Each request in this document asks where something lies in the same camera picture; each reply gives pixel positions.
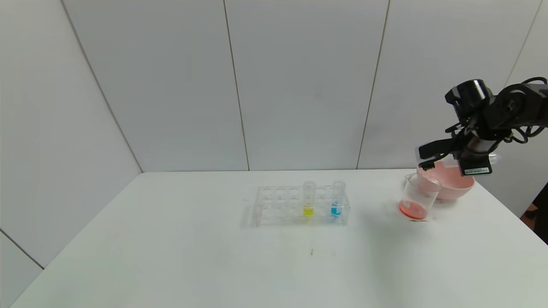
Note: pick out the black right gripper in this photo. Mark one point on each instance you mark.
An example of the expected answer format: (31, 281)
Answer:
(475, 167)

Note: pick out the test tube with blue pigment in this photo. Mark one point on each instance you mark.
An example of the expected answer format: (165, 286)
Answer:
(337, 205)

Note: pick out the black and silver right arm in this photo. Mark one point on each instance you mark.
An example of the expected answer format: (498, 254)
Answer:
(505, 107)

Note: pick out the test tube with yellow pigment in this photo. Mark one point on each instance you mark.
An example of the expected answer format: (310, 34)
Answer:
(309, 205)

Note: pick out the clear plastic test tube rack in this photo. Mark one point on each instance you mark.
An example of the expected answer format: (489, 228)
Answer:
(282, 205)

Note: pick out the pink bowl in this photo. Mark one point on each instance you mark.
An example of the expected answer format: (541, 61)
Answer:
(449, 184)

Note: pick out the clear glass beaker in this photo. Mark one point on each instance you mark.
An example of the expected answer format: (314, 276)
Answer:
(417, 201)

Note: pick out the dark object beside table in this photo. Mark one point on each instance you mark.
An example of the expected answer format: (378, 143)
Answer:
(541, 214)

